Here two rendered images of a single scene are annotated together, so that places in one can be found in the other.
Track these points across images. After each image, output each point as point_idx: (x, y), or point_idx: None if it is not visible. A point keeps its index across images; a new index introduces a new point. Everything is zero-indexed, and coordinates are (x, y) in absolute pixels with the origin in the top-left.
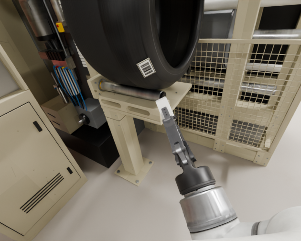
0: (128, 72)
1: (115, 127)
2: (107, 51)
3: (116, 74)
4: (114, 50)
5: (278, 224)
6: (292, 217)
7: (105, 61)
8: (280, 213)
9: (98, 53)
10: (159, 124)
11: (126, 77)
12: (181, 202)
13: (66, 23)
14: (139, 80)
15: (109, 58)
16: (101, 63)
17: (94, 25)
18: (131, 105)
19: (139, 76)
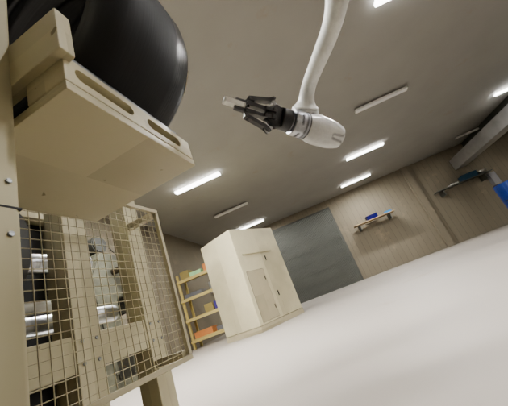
0: (181, 70)
1: None
2: (173, 37)
3: (164, 60)
4: (180, 43)
5: (298, 105)
6: (296, 104)
7: (165, 39)
8: (295, 106)
9: (163, 26)
10: (193, 163)
11: (173, 73)
12: (298, 110)
13: None
14: (181, 88)
15: (172, 42)
16: (158, 34)
17: (167, 15)
18: (153, 121)
19: (184, 83)
